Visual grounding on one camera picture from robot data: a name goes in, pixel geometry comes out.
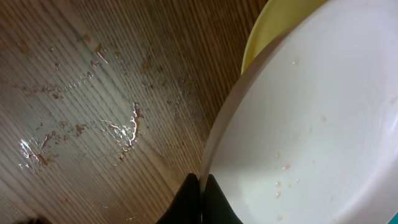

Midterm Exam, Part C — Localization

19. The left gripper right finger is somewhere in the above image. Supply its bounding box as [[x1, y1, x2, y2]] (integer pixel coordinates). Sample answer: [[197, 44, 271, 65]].
[[202, 174, 242, 224]]

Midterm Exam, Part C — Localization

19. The white pink plate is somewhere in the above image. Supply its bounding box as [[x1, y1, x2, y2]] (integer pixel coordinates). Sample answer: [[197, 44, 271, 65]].
[[200, 0, 397, 223]]

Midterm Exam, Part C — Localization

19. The teal plastic tray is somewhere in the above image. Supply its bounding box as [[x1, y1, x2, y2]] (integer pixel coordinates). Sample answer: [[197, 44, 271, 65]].
[[387, 213, 398, 224]]

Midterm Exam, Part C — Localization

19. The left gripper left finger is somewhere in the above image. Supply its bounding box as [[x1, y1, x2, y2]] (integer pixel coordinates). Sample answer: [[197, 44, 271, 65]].
[[156, 173, 200, 224]]

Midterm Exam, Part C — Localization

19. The yellow green plate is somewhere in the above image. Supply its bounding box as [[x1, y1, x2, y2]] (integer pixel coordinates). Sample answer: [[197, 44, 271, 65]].
[[241, 0, 327, 73]]

